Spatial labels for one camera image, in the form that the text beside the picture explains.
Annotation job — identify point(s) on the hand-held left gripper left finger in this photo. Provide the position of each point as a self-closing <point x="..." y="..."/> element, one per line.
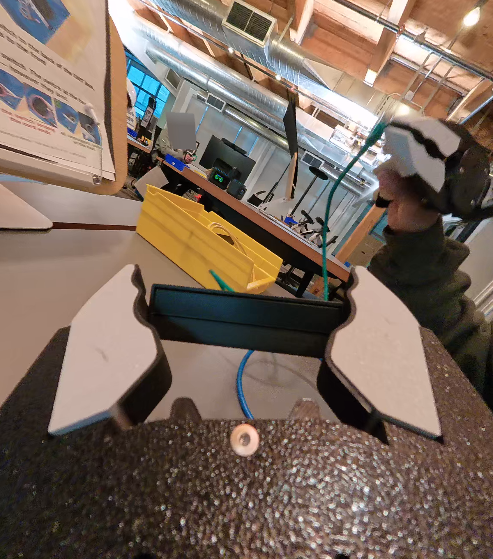
<point x="106" y="349"/>

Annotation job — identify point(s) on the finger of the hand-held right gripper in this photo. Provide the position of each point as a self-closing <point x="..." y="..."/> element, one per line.
<point x="412" y="157"/>
<point x="434" y="133"/>

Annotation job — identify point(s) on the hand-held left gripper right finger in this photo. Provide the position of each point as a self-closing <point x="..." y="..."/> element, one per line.
<point x="386" y="358"/>

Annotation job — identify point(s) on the yellow plastic bin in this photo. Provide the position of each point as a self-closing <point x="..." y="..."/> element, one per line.
<point x="185" y="236"/>

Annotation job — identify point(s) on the black ethernet switch box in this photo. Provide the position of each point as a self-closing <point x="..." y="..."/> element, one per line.
<point x="246" y="314"/>

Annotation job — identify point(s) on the person's right hand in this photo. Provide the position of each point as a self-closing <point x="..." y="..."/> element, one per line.
<point x="408" y="205"/>

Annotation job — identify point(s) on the long wooden top desk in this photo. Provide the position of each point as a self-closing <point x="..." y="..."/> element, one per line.
<point x="272" y="222"/>

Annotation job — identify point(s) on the black power station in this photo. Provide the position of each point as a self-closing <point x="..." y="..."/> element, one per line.
<point x="237" y="190"/>

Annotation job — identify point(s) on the black monitor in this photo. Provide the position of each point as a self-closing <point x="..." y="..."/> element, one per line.
<point x="229" y="150"/>

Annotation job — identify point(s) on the power station with green display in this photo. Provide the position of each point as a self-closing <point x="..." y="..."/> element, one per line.
<point x="222" y="174"/>

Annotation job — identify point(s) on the small blue bin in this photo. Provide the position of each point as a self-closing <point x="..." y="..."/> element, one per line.
<point x="178" y="164"/>

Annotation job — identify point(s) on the ceiling vent grille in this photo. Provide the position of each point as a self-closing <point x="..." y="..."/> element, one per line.
<point x="248" y="19"/>

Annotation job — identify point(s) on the instruction sheet on stand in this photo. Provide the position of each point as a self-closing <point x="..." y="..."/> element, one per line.
<point x="117" y="131"/>

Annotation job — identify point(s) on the printed instruction sheets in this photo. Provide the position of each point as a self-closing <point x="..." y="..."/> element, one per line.
<point x="32" y="78"/>

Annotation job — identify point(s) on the silver ventilation duct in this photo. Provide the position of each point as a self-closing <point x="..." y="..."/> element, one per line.
<point x="237" y="78"/>

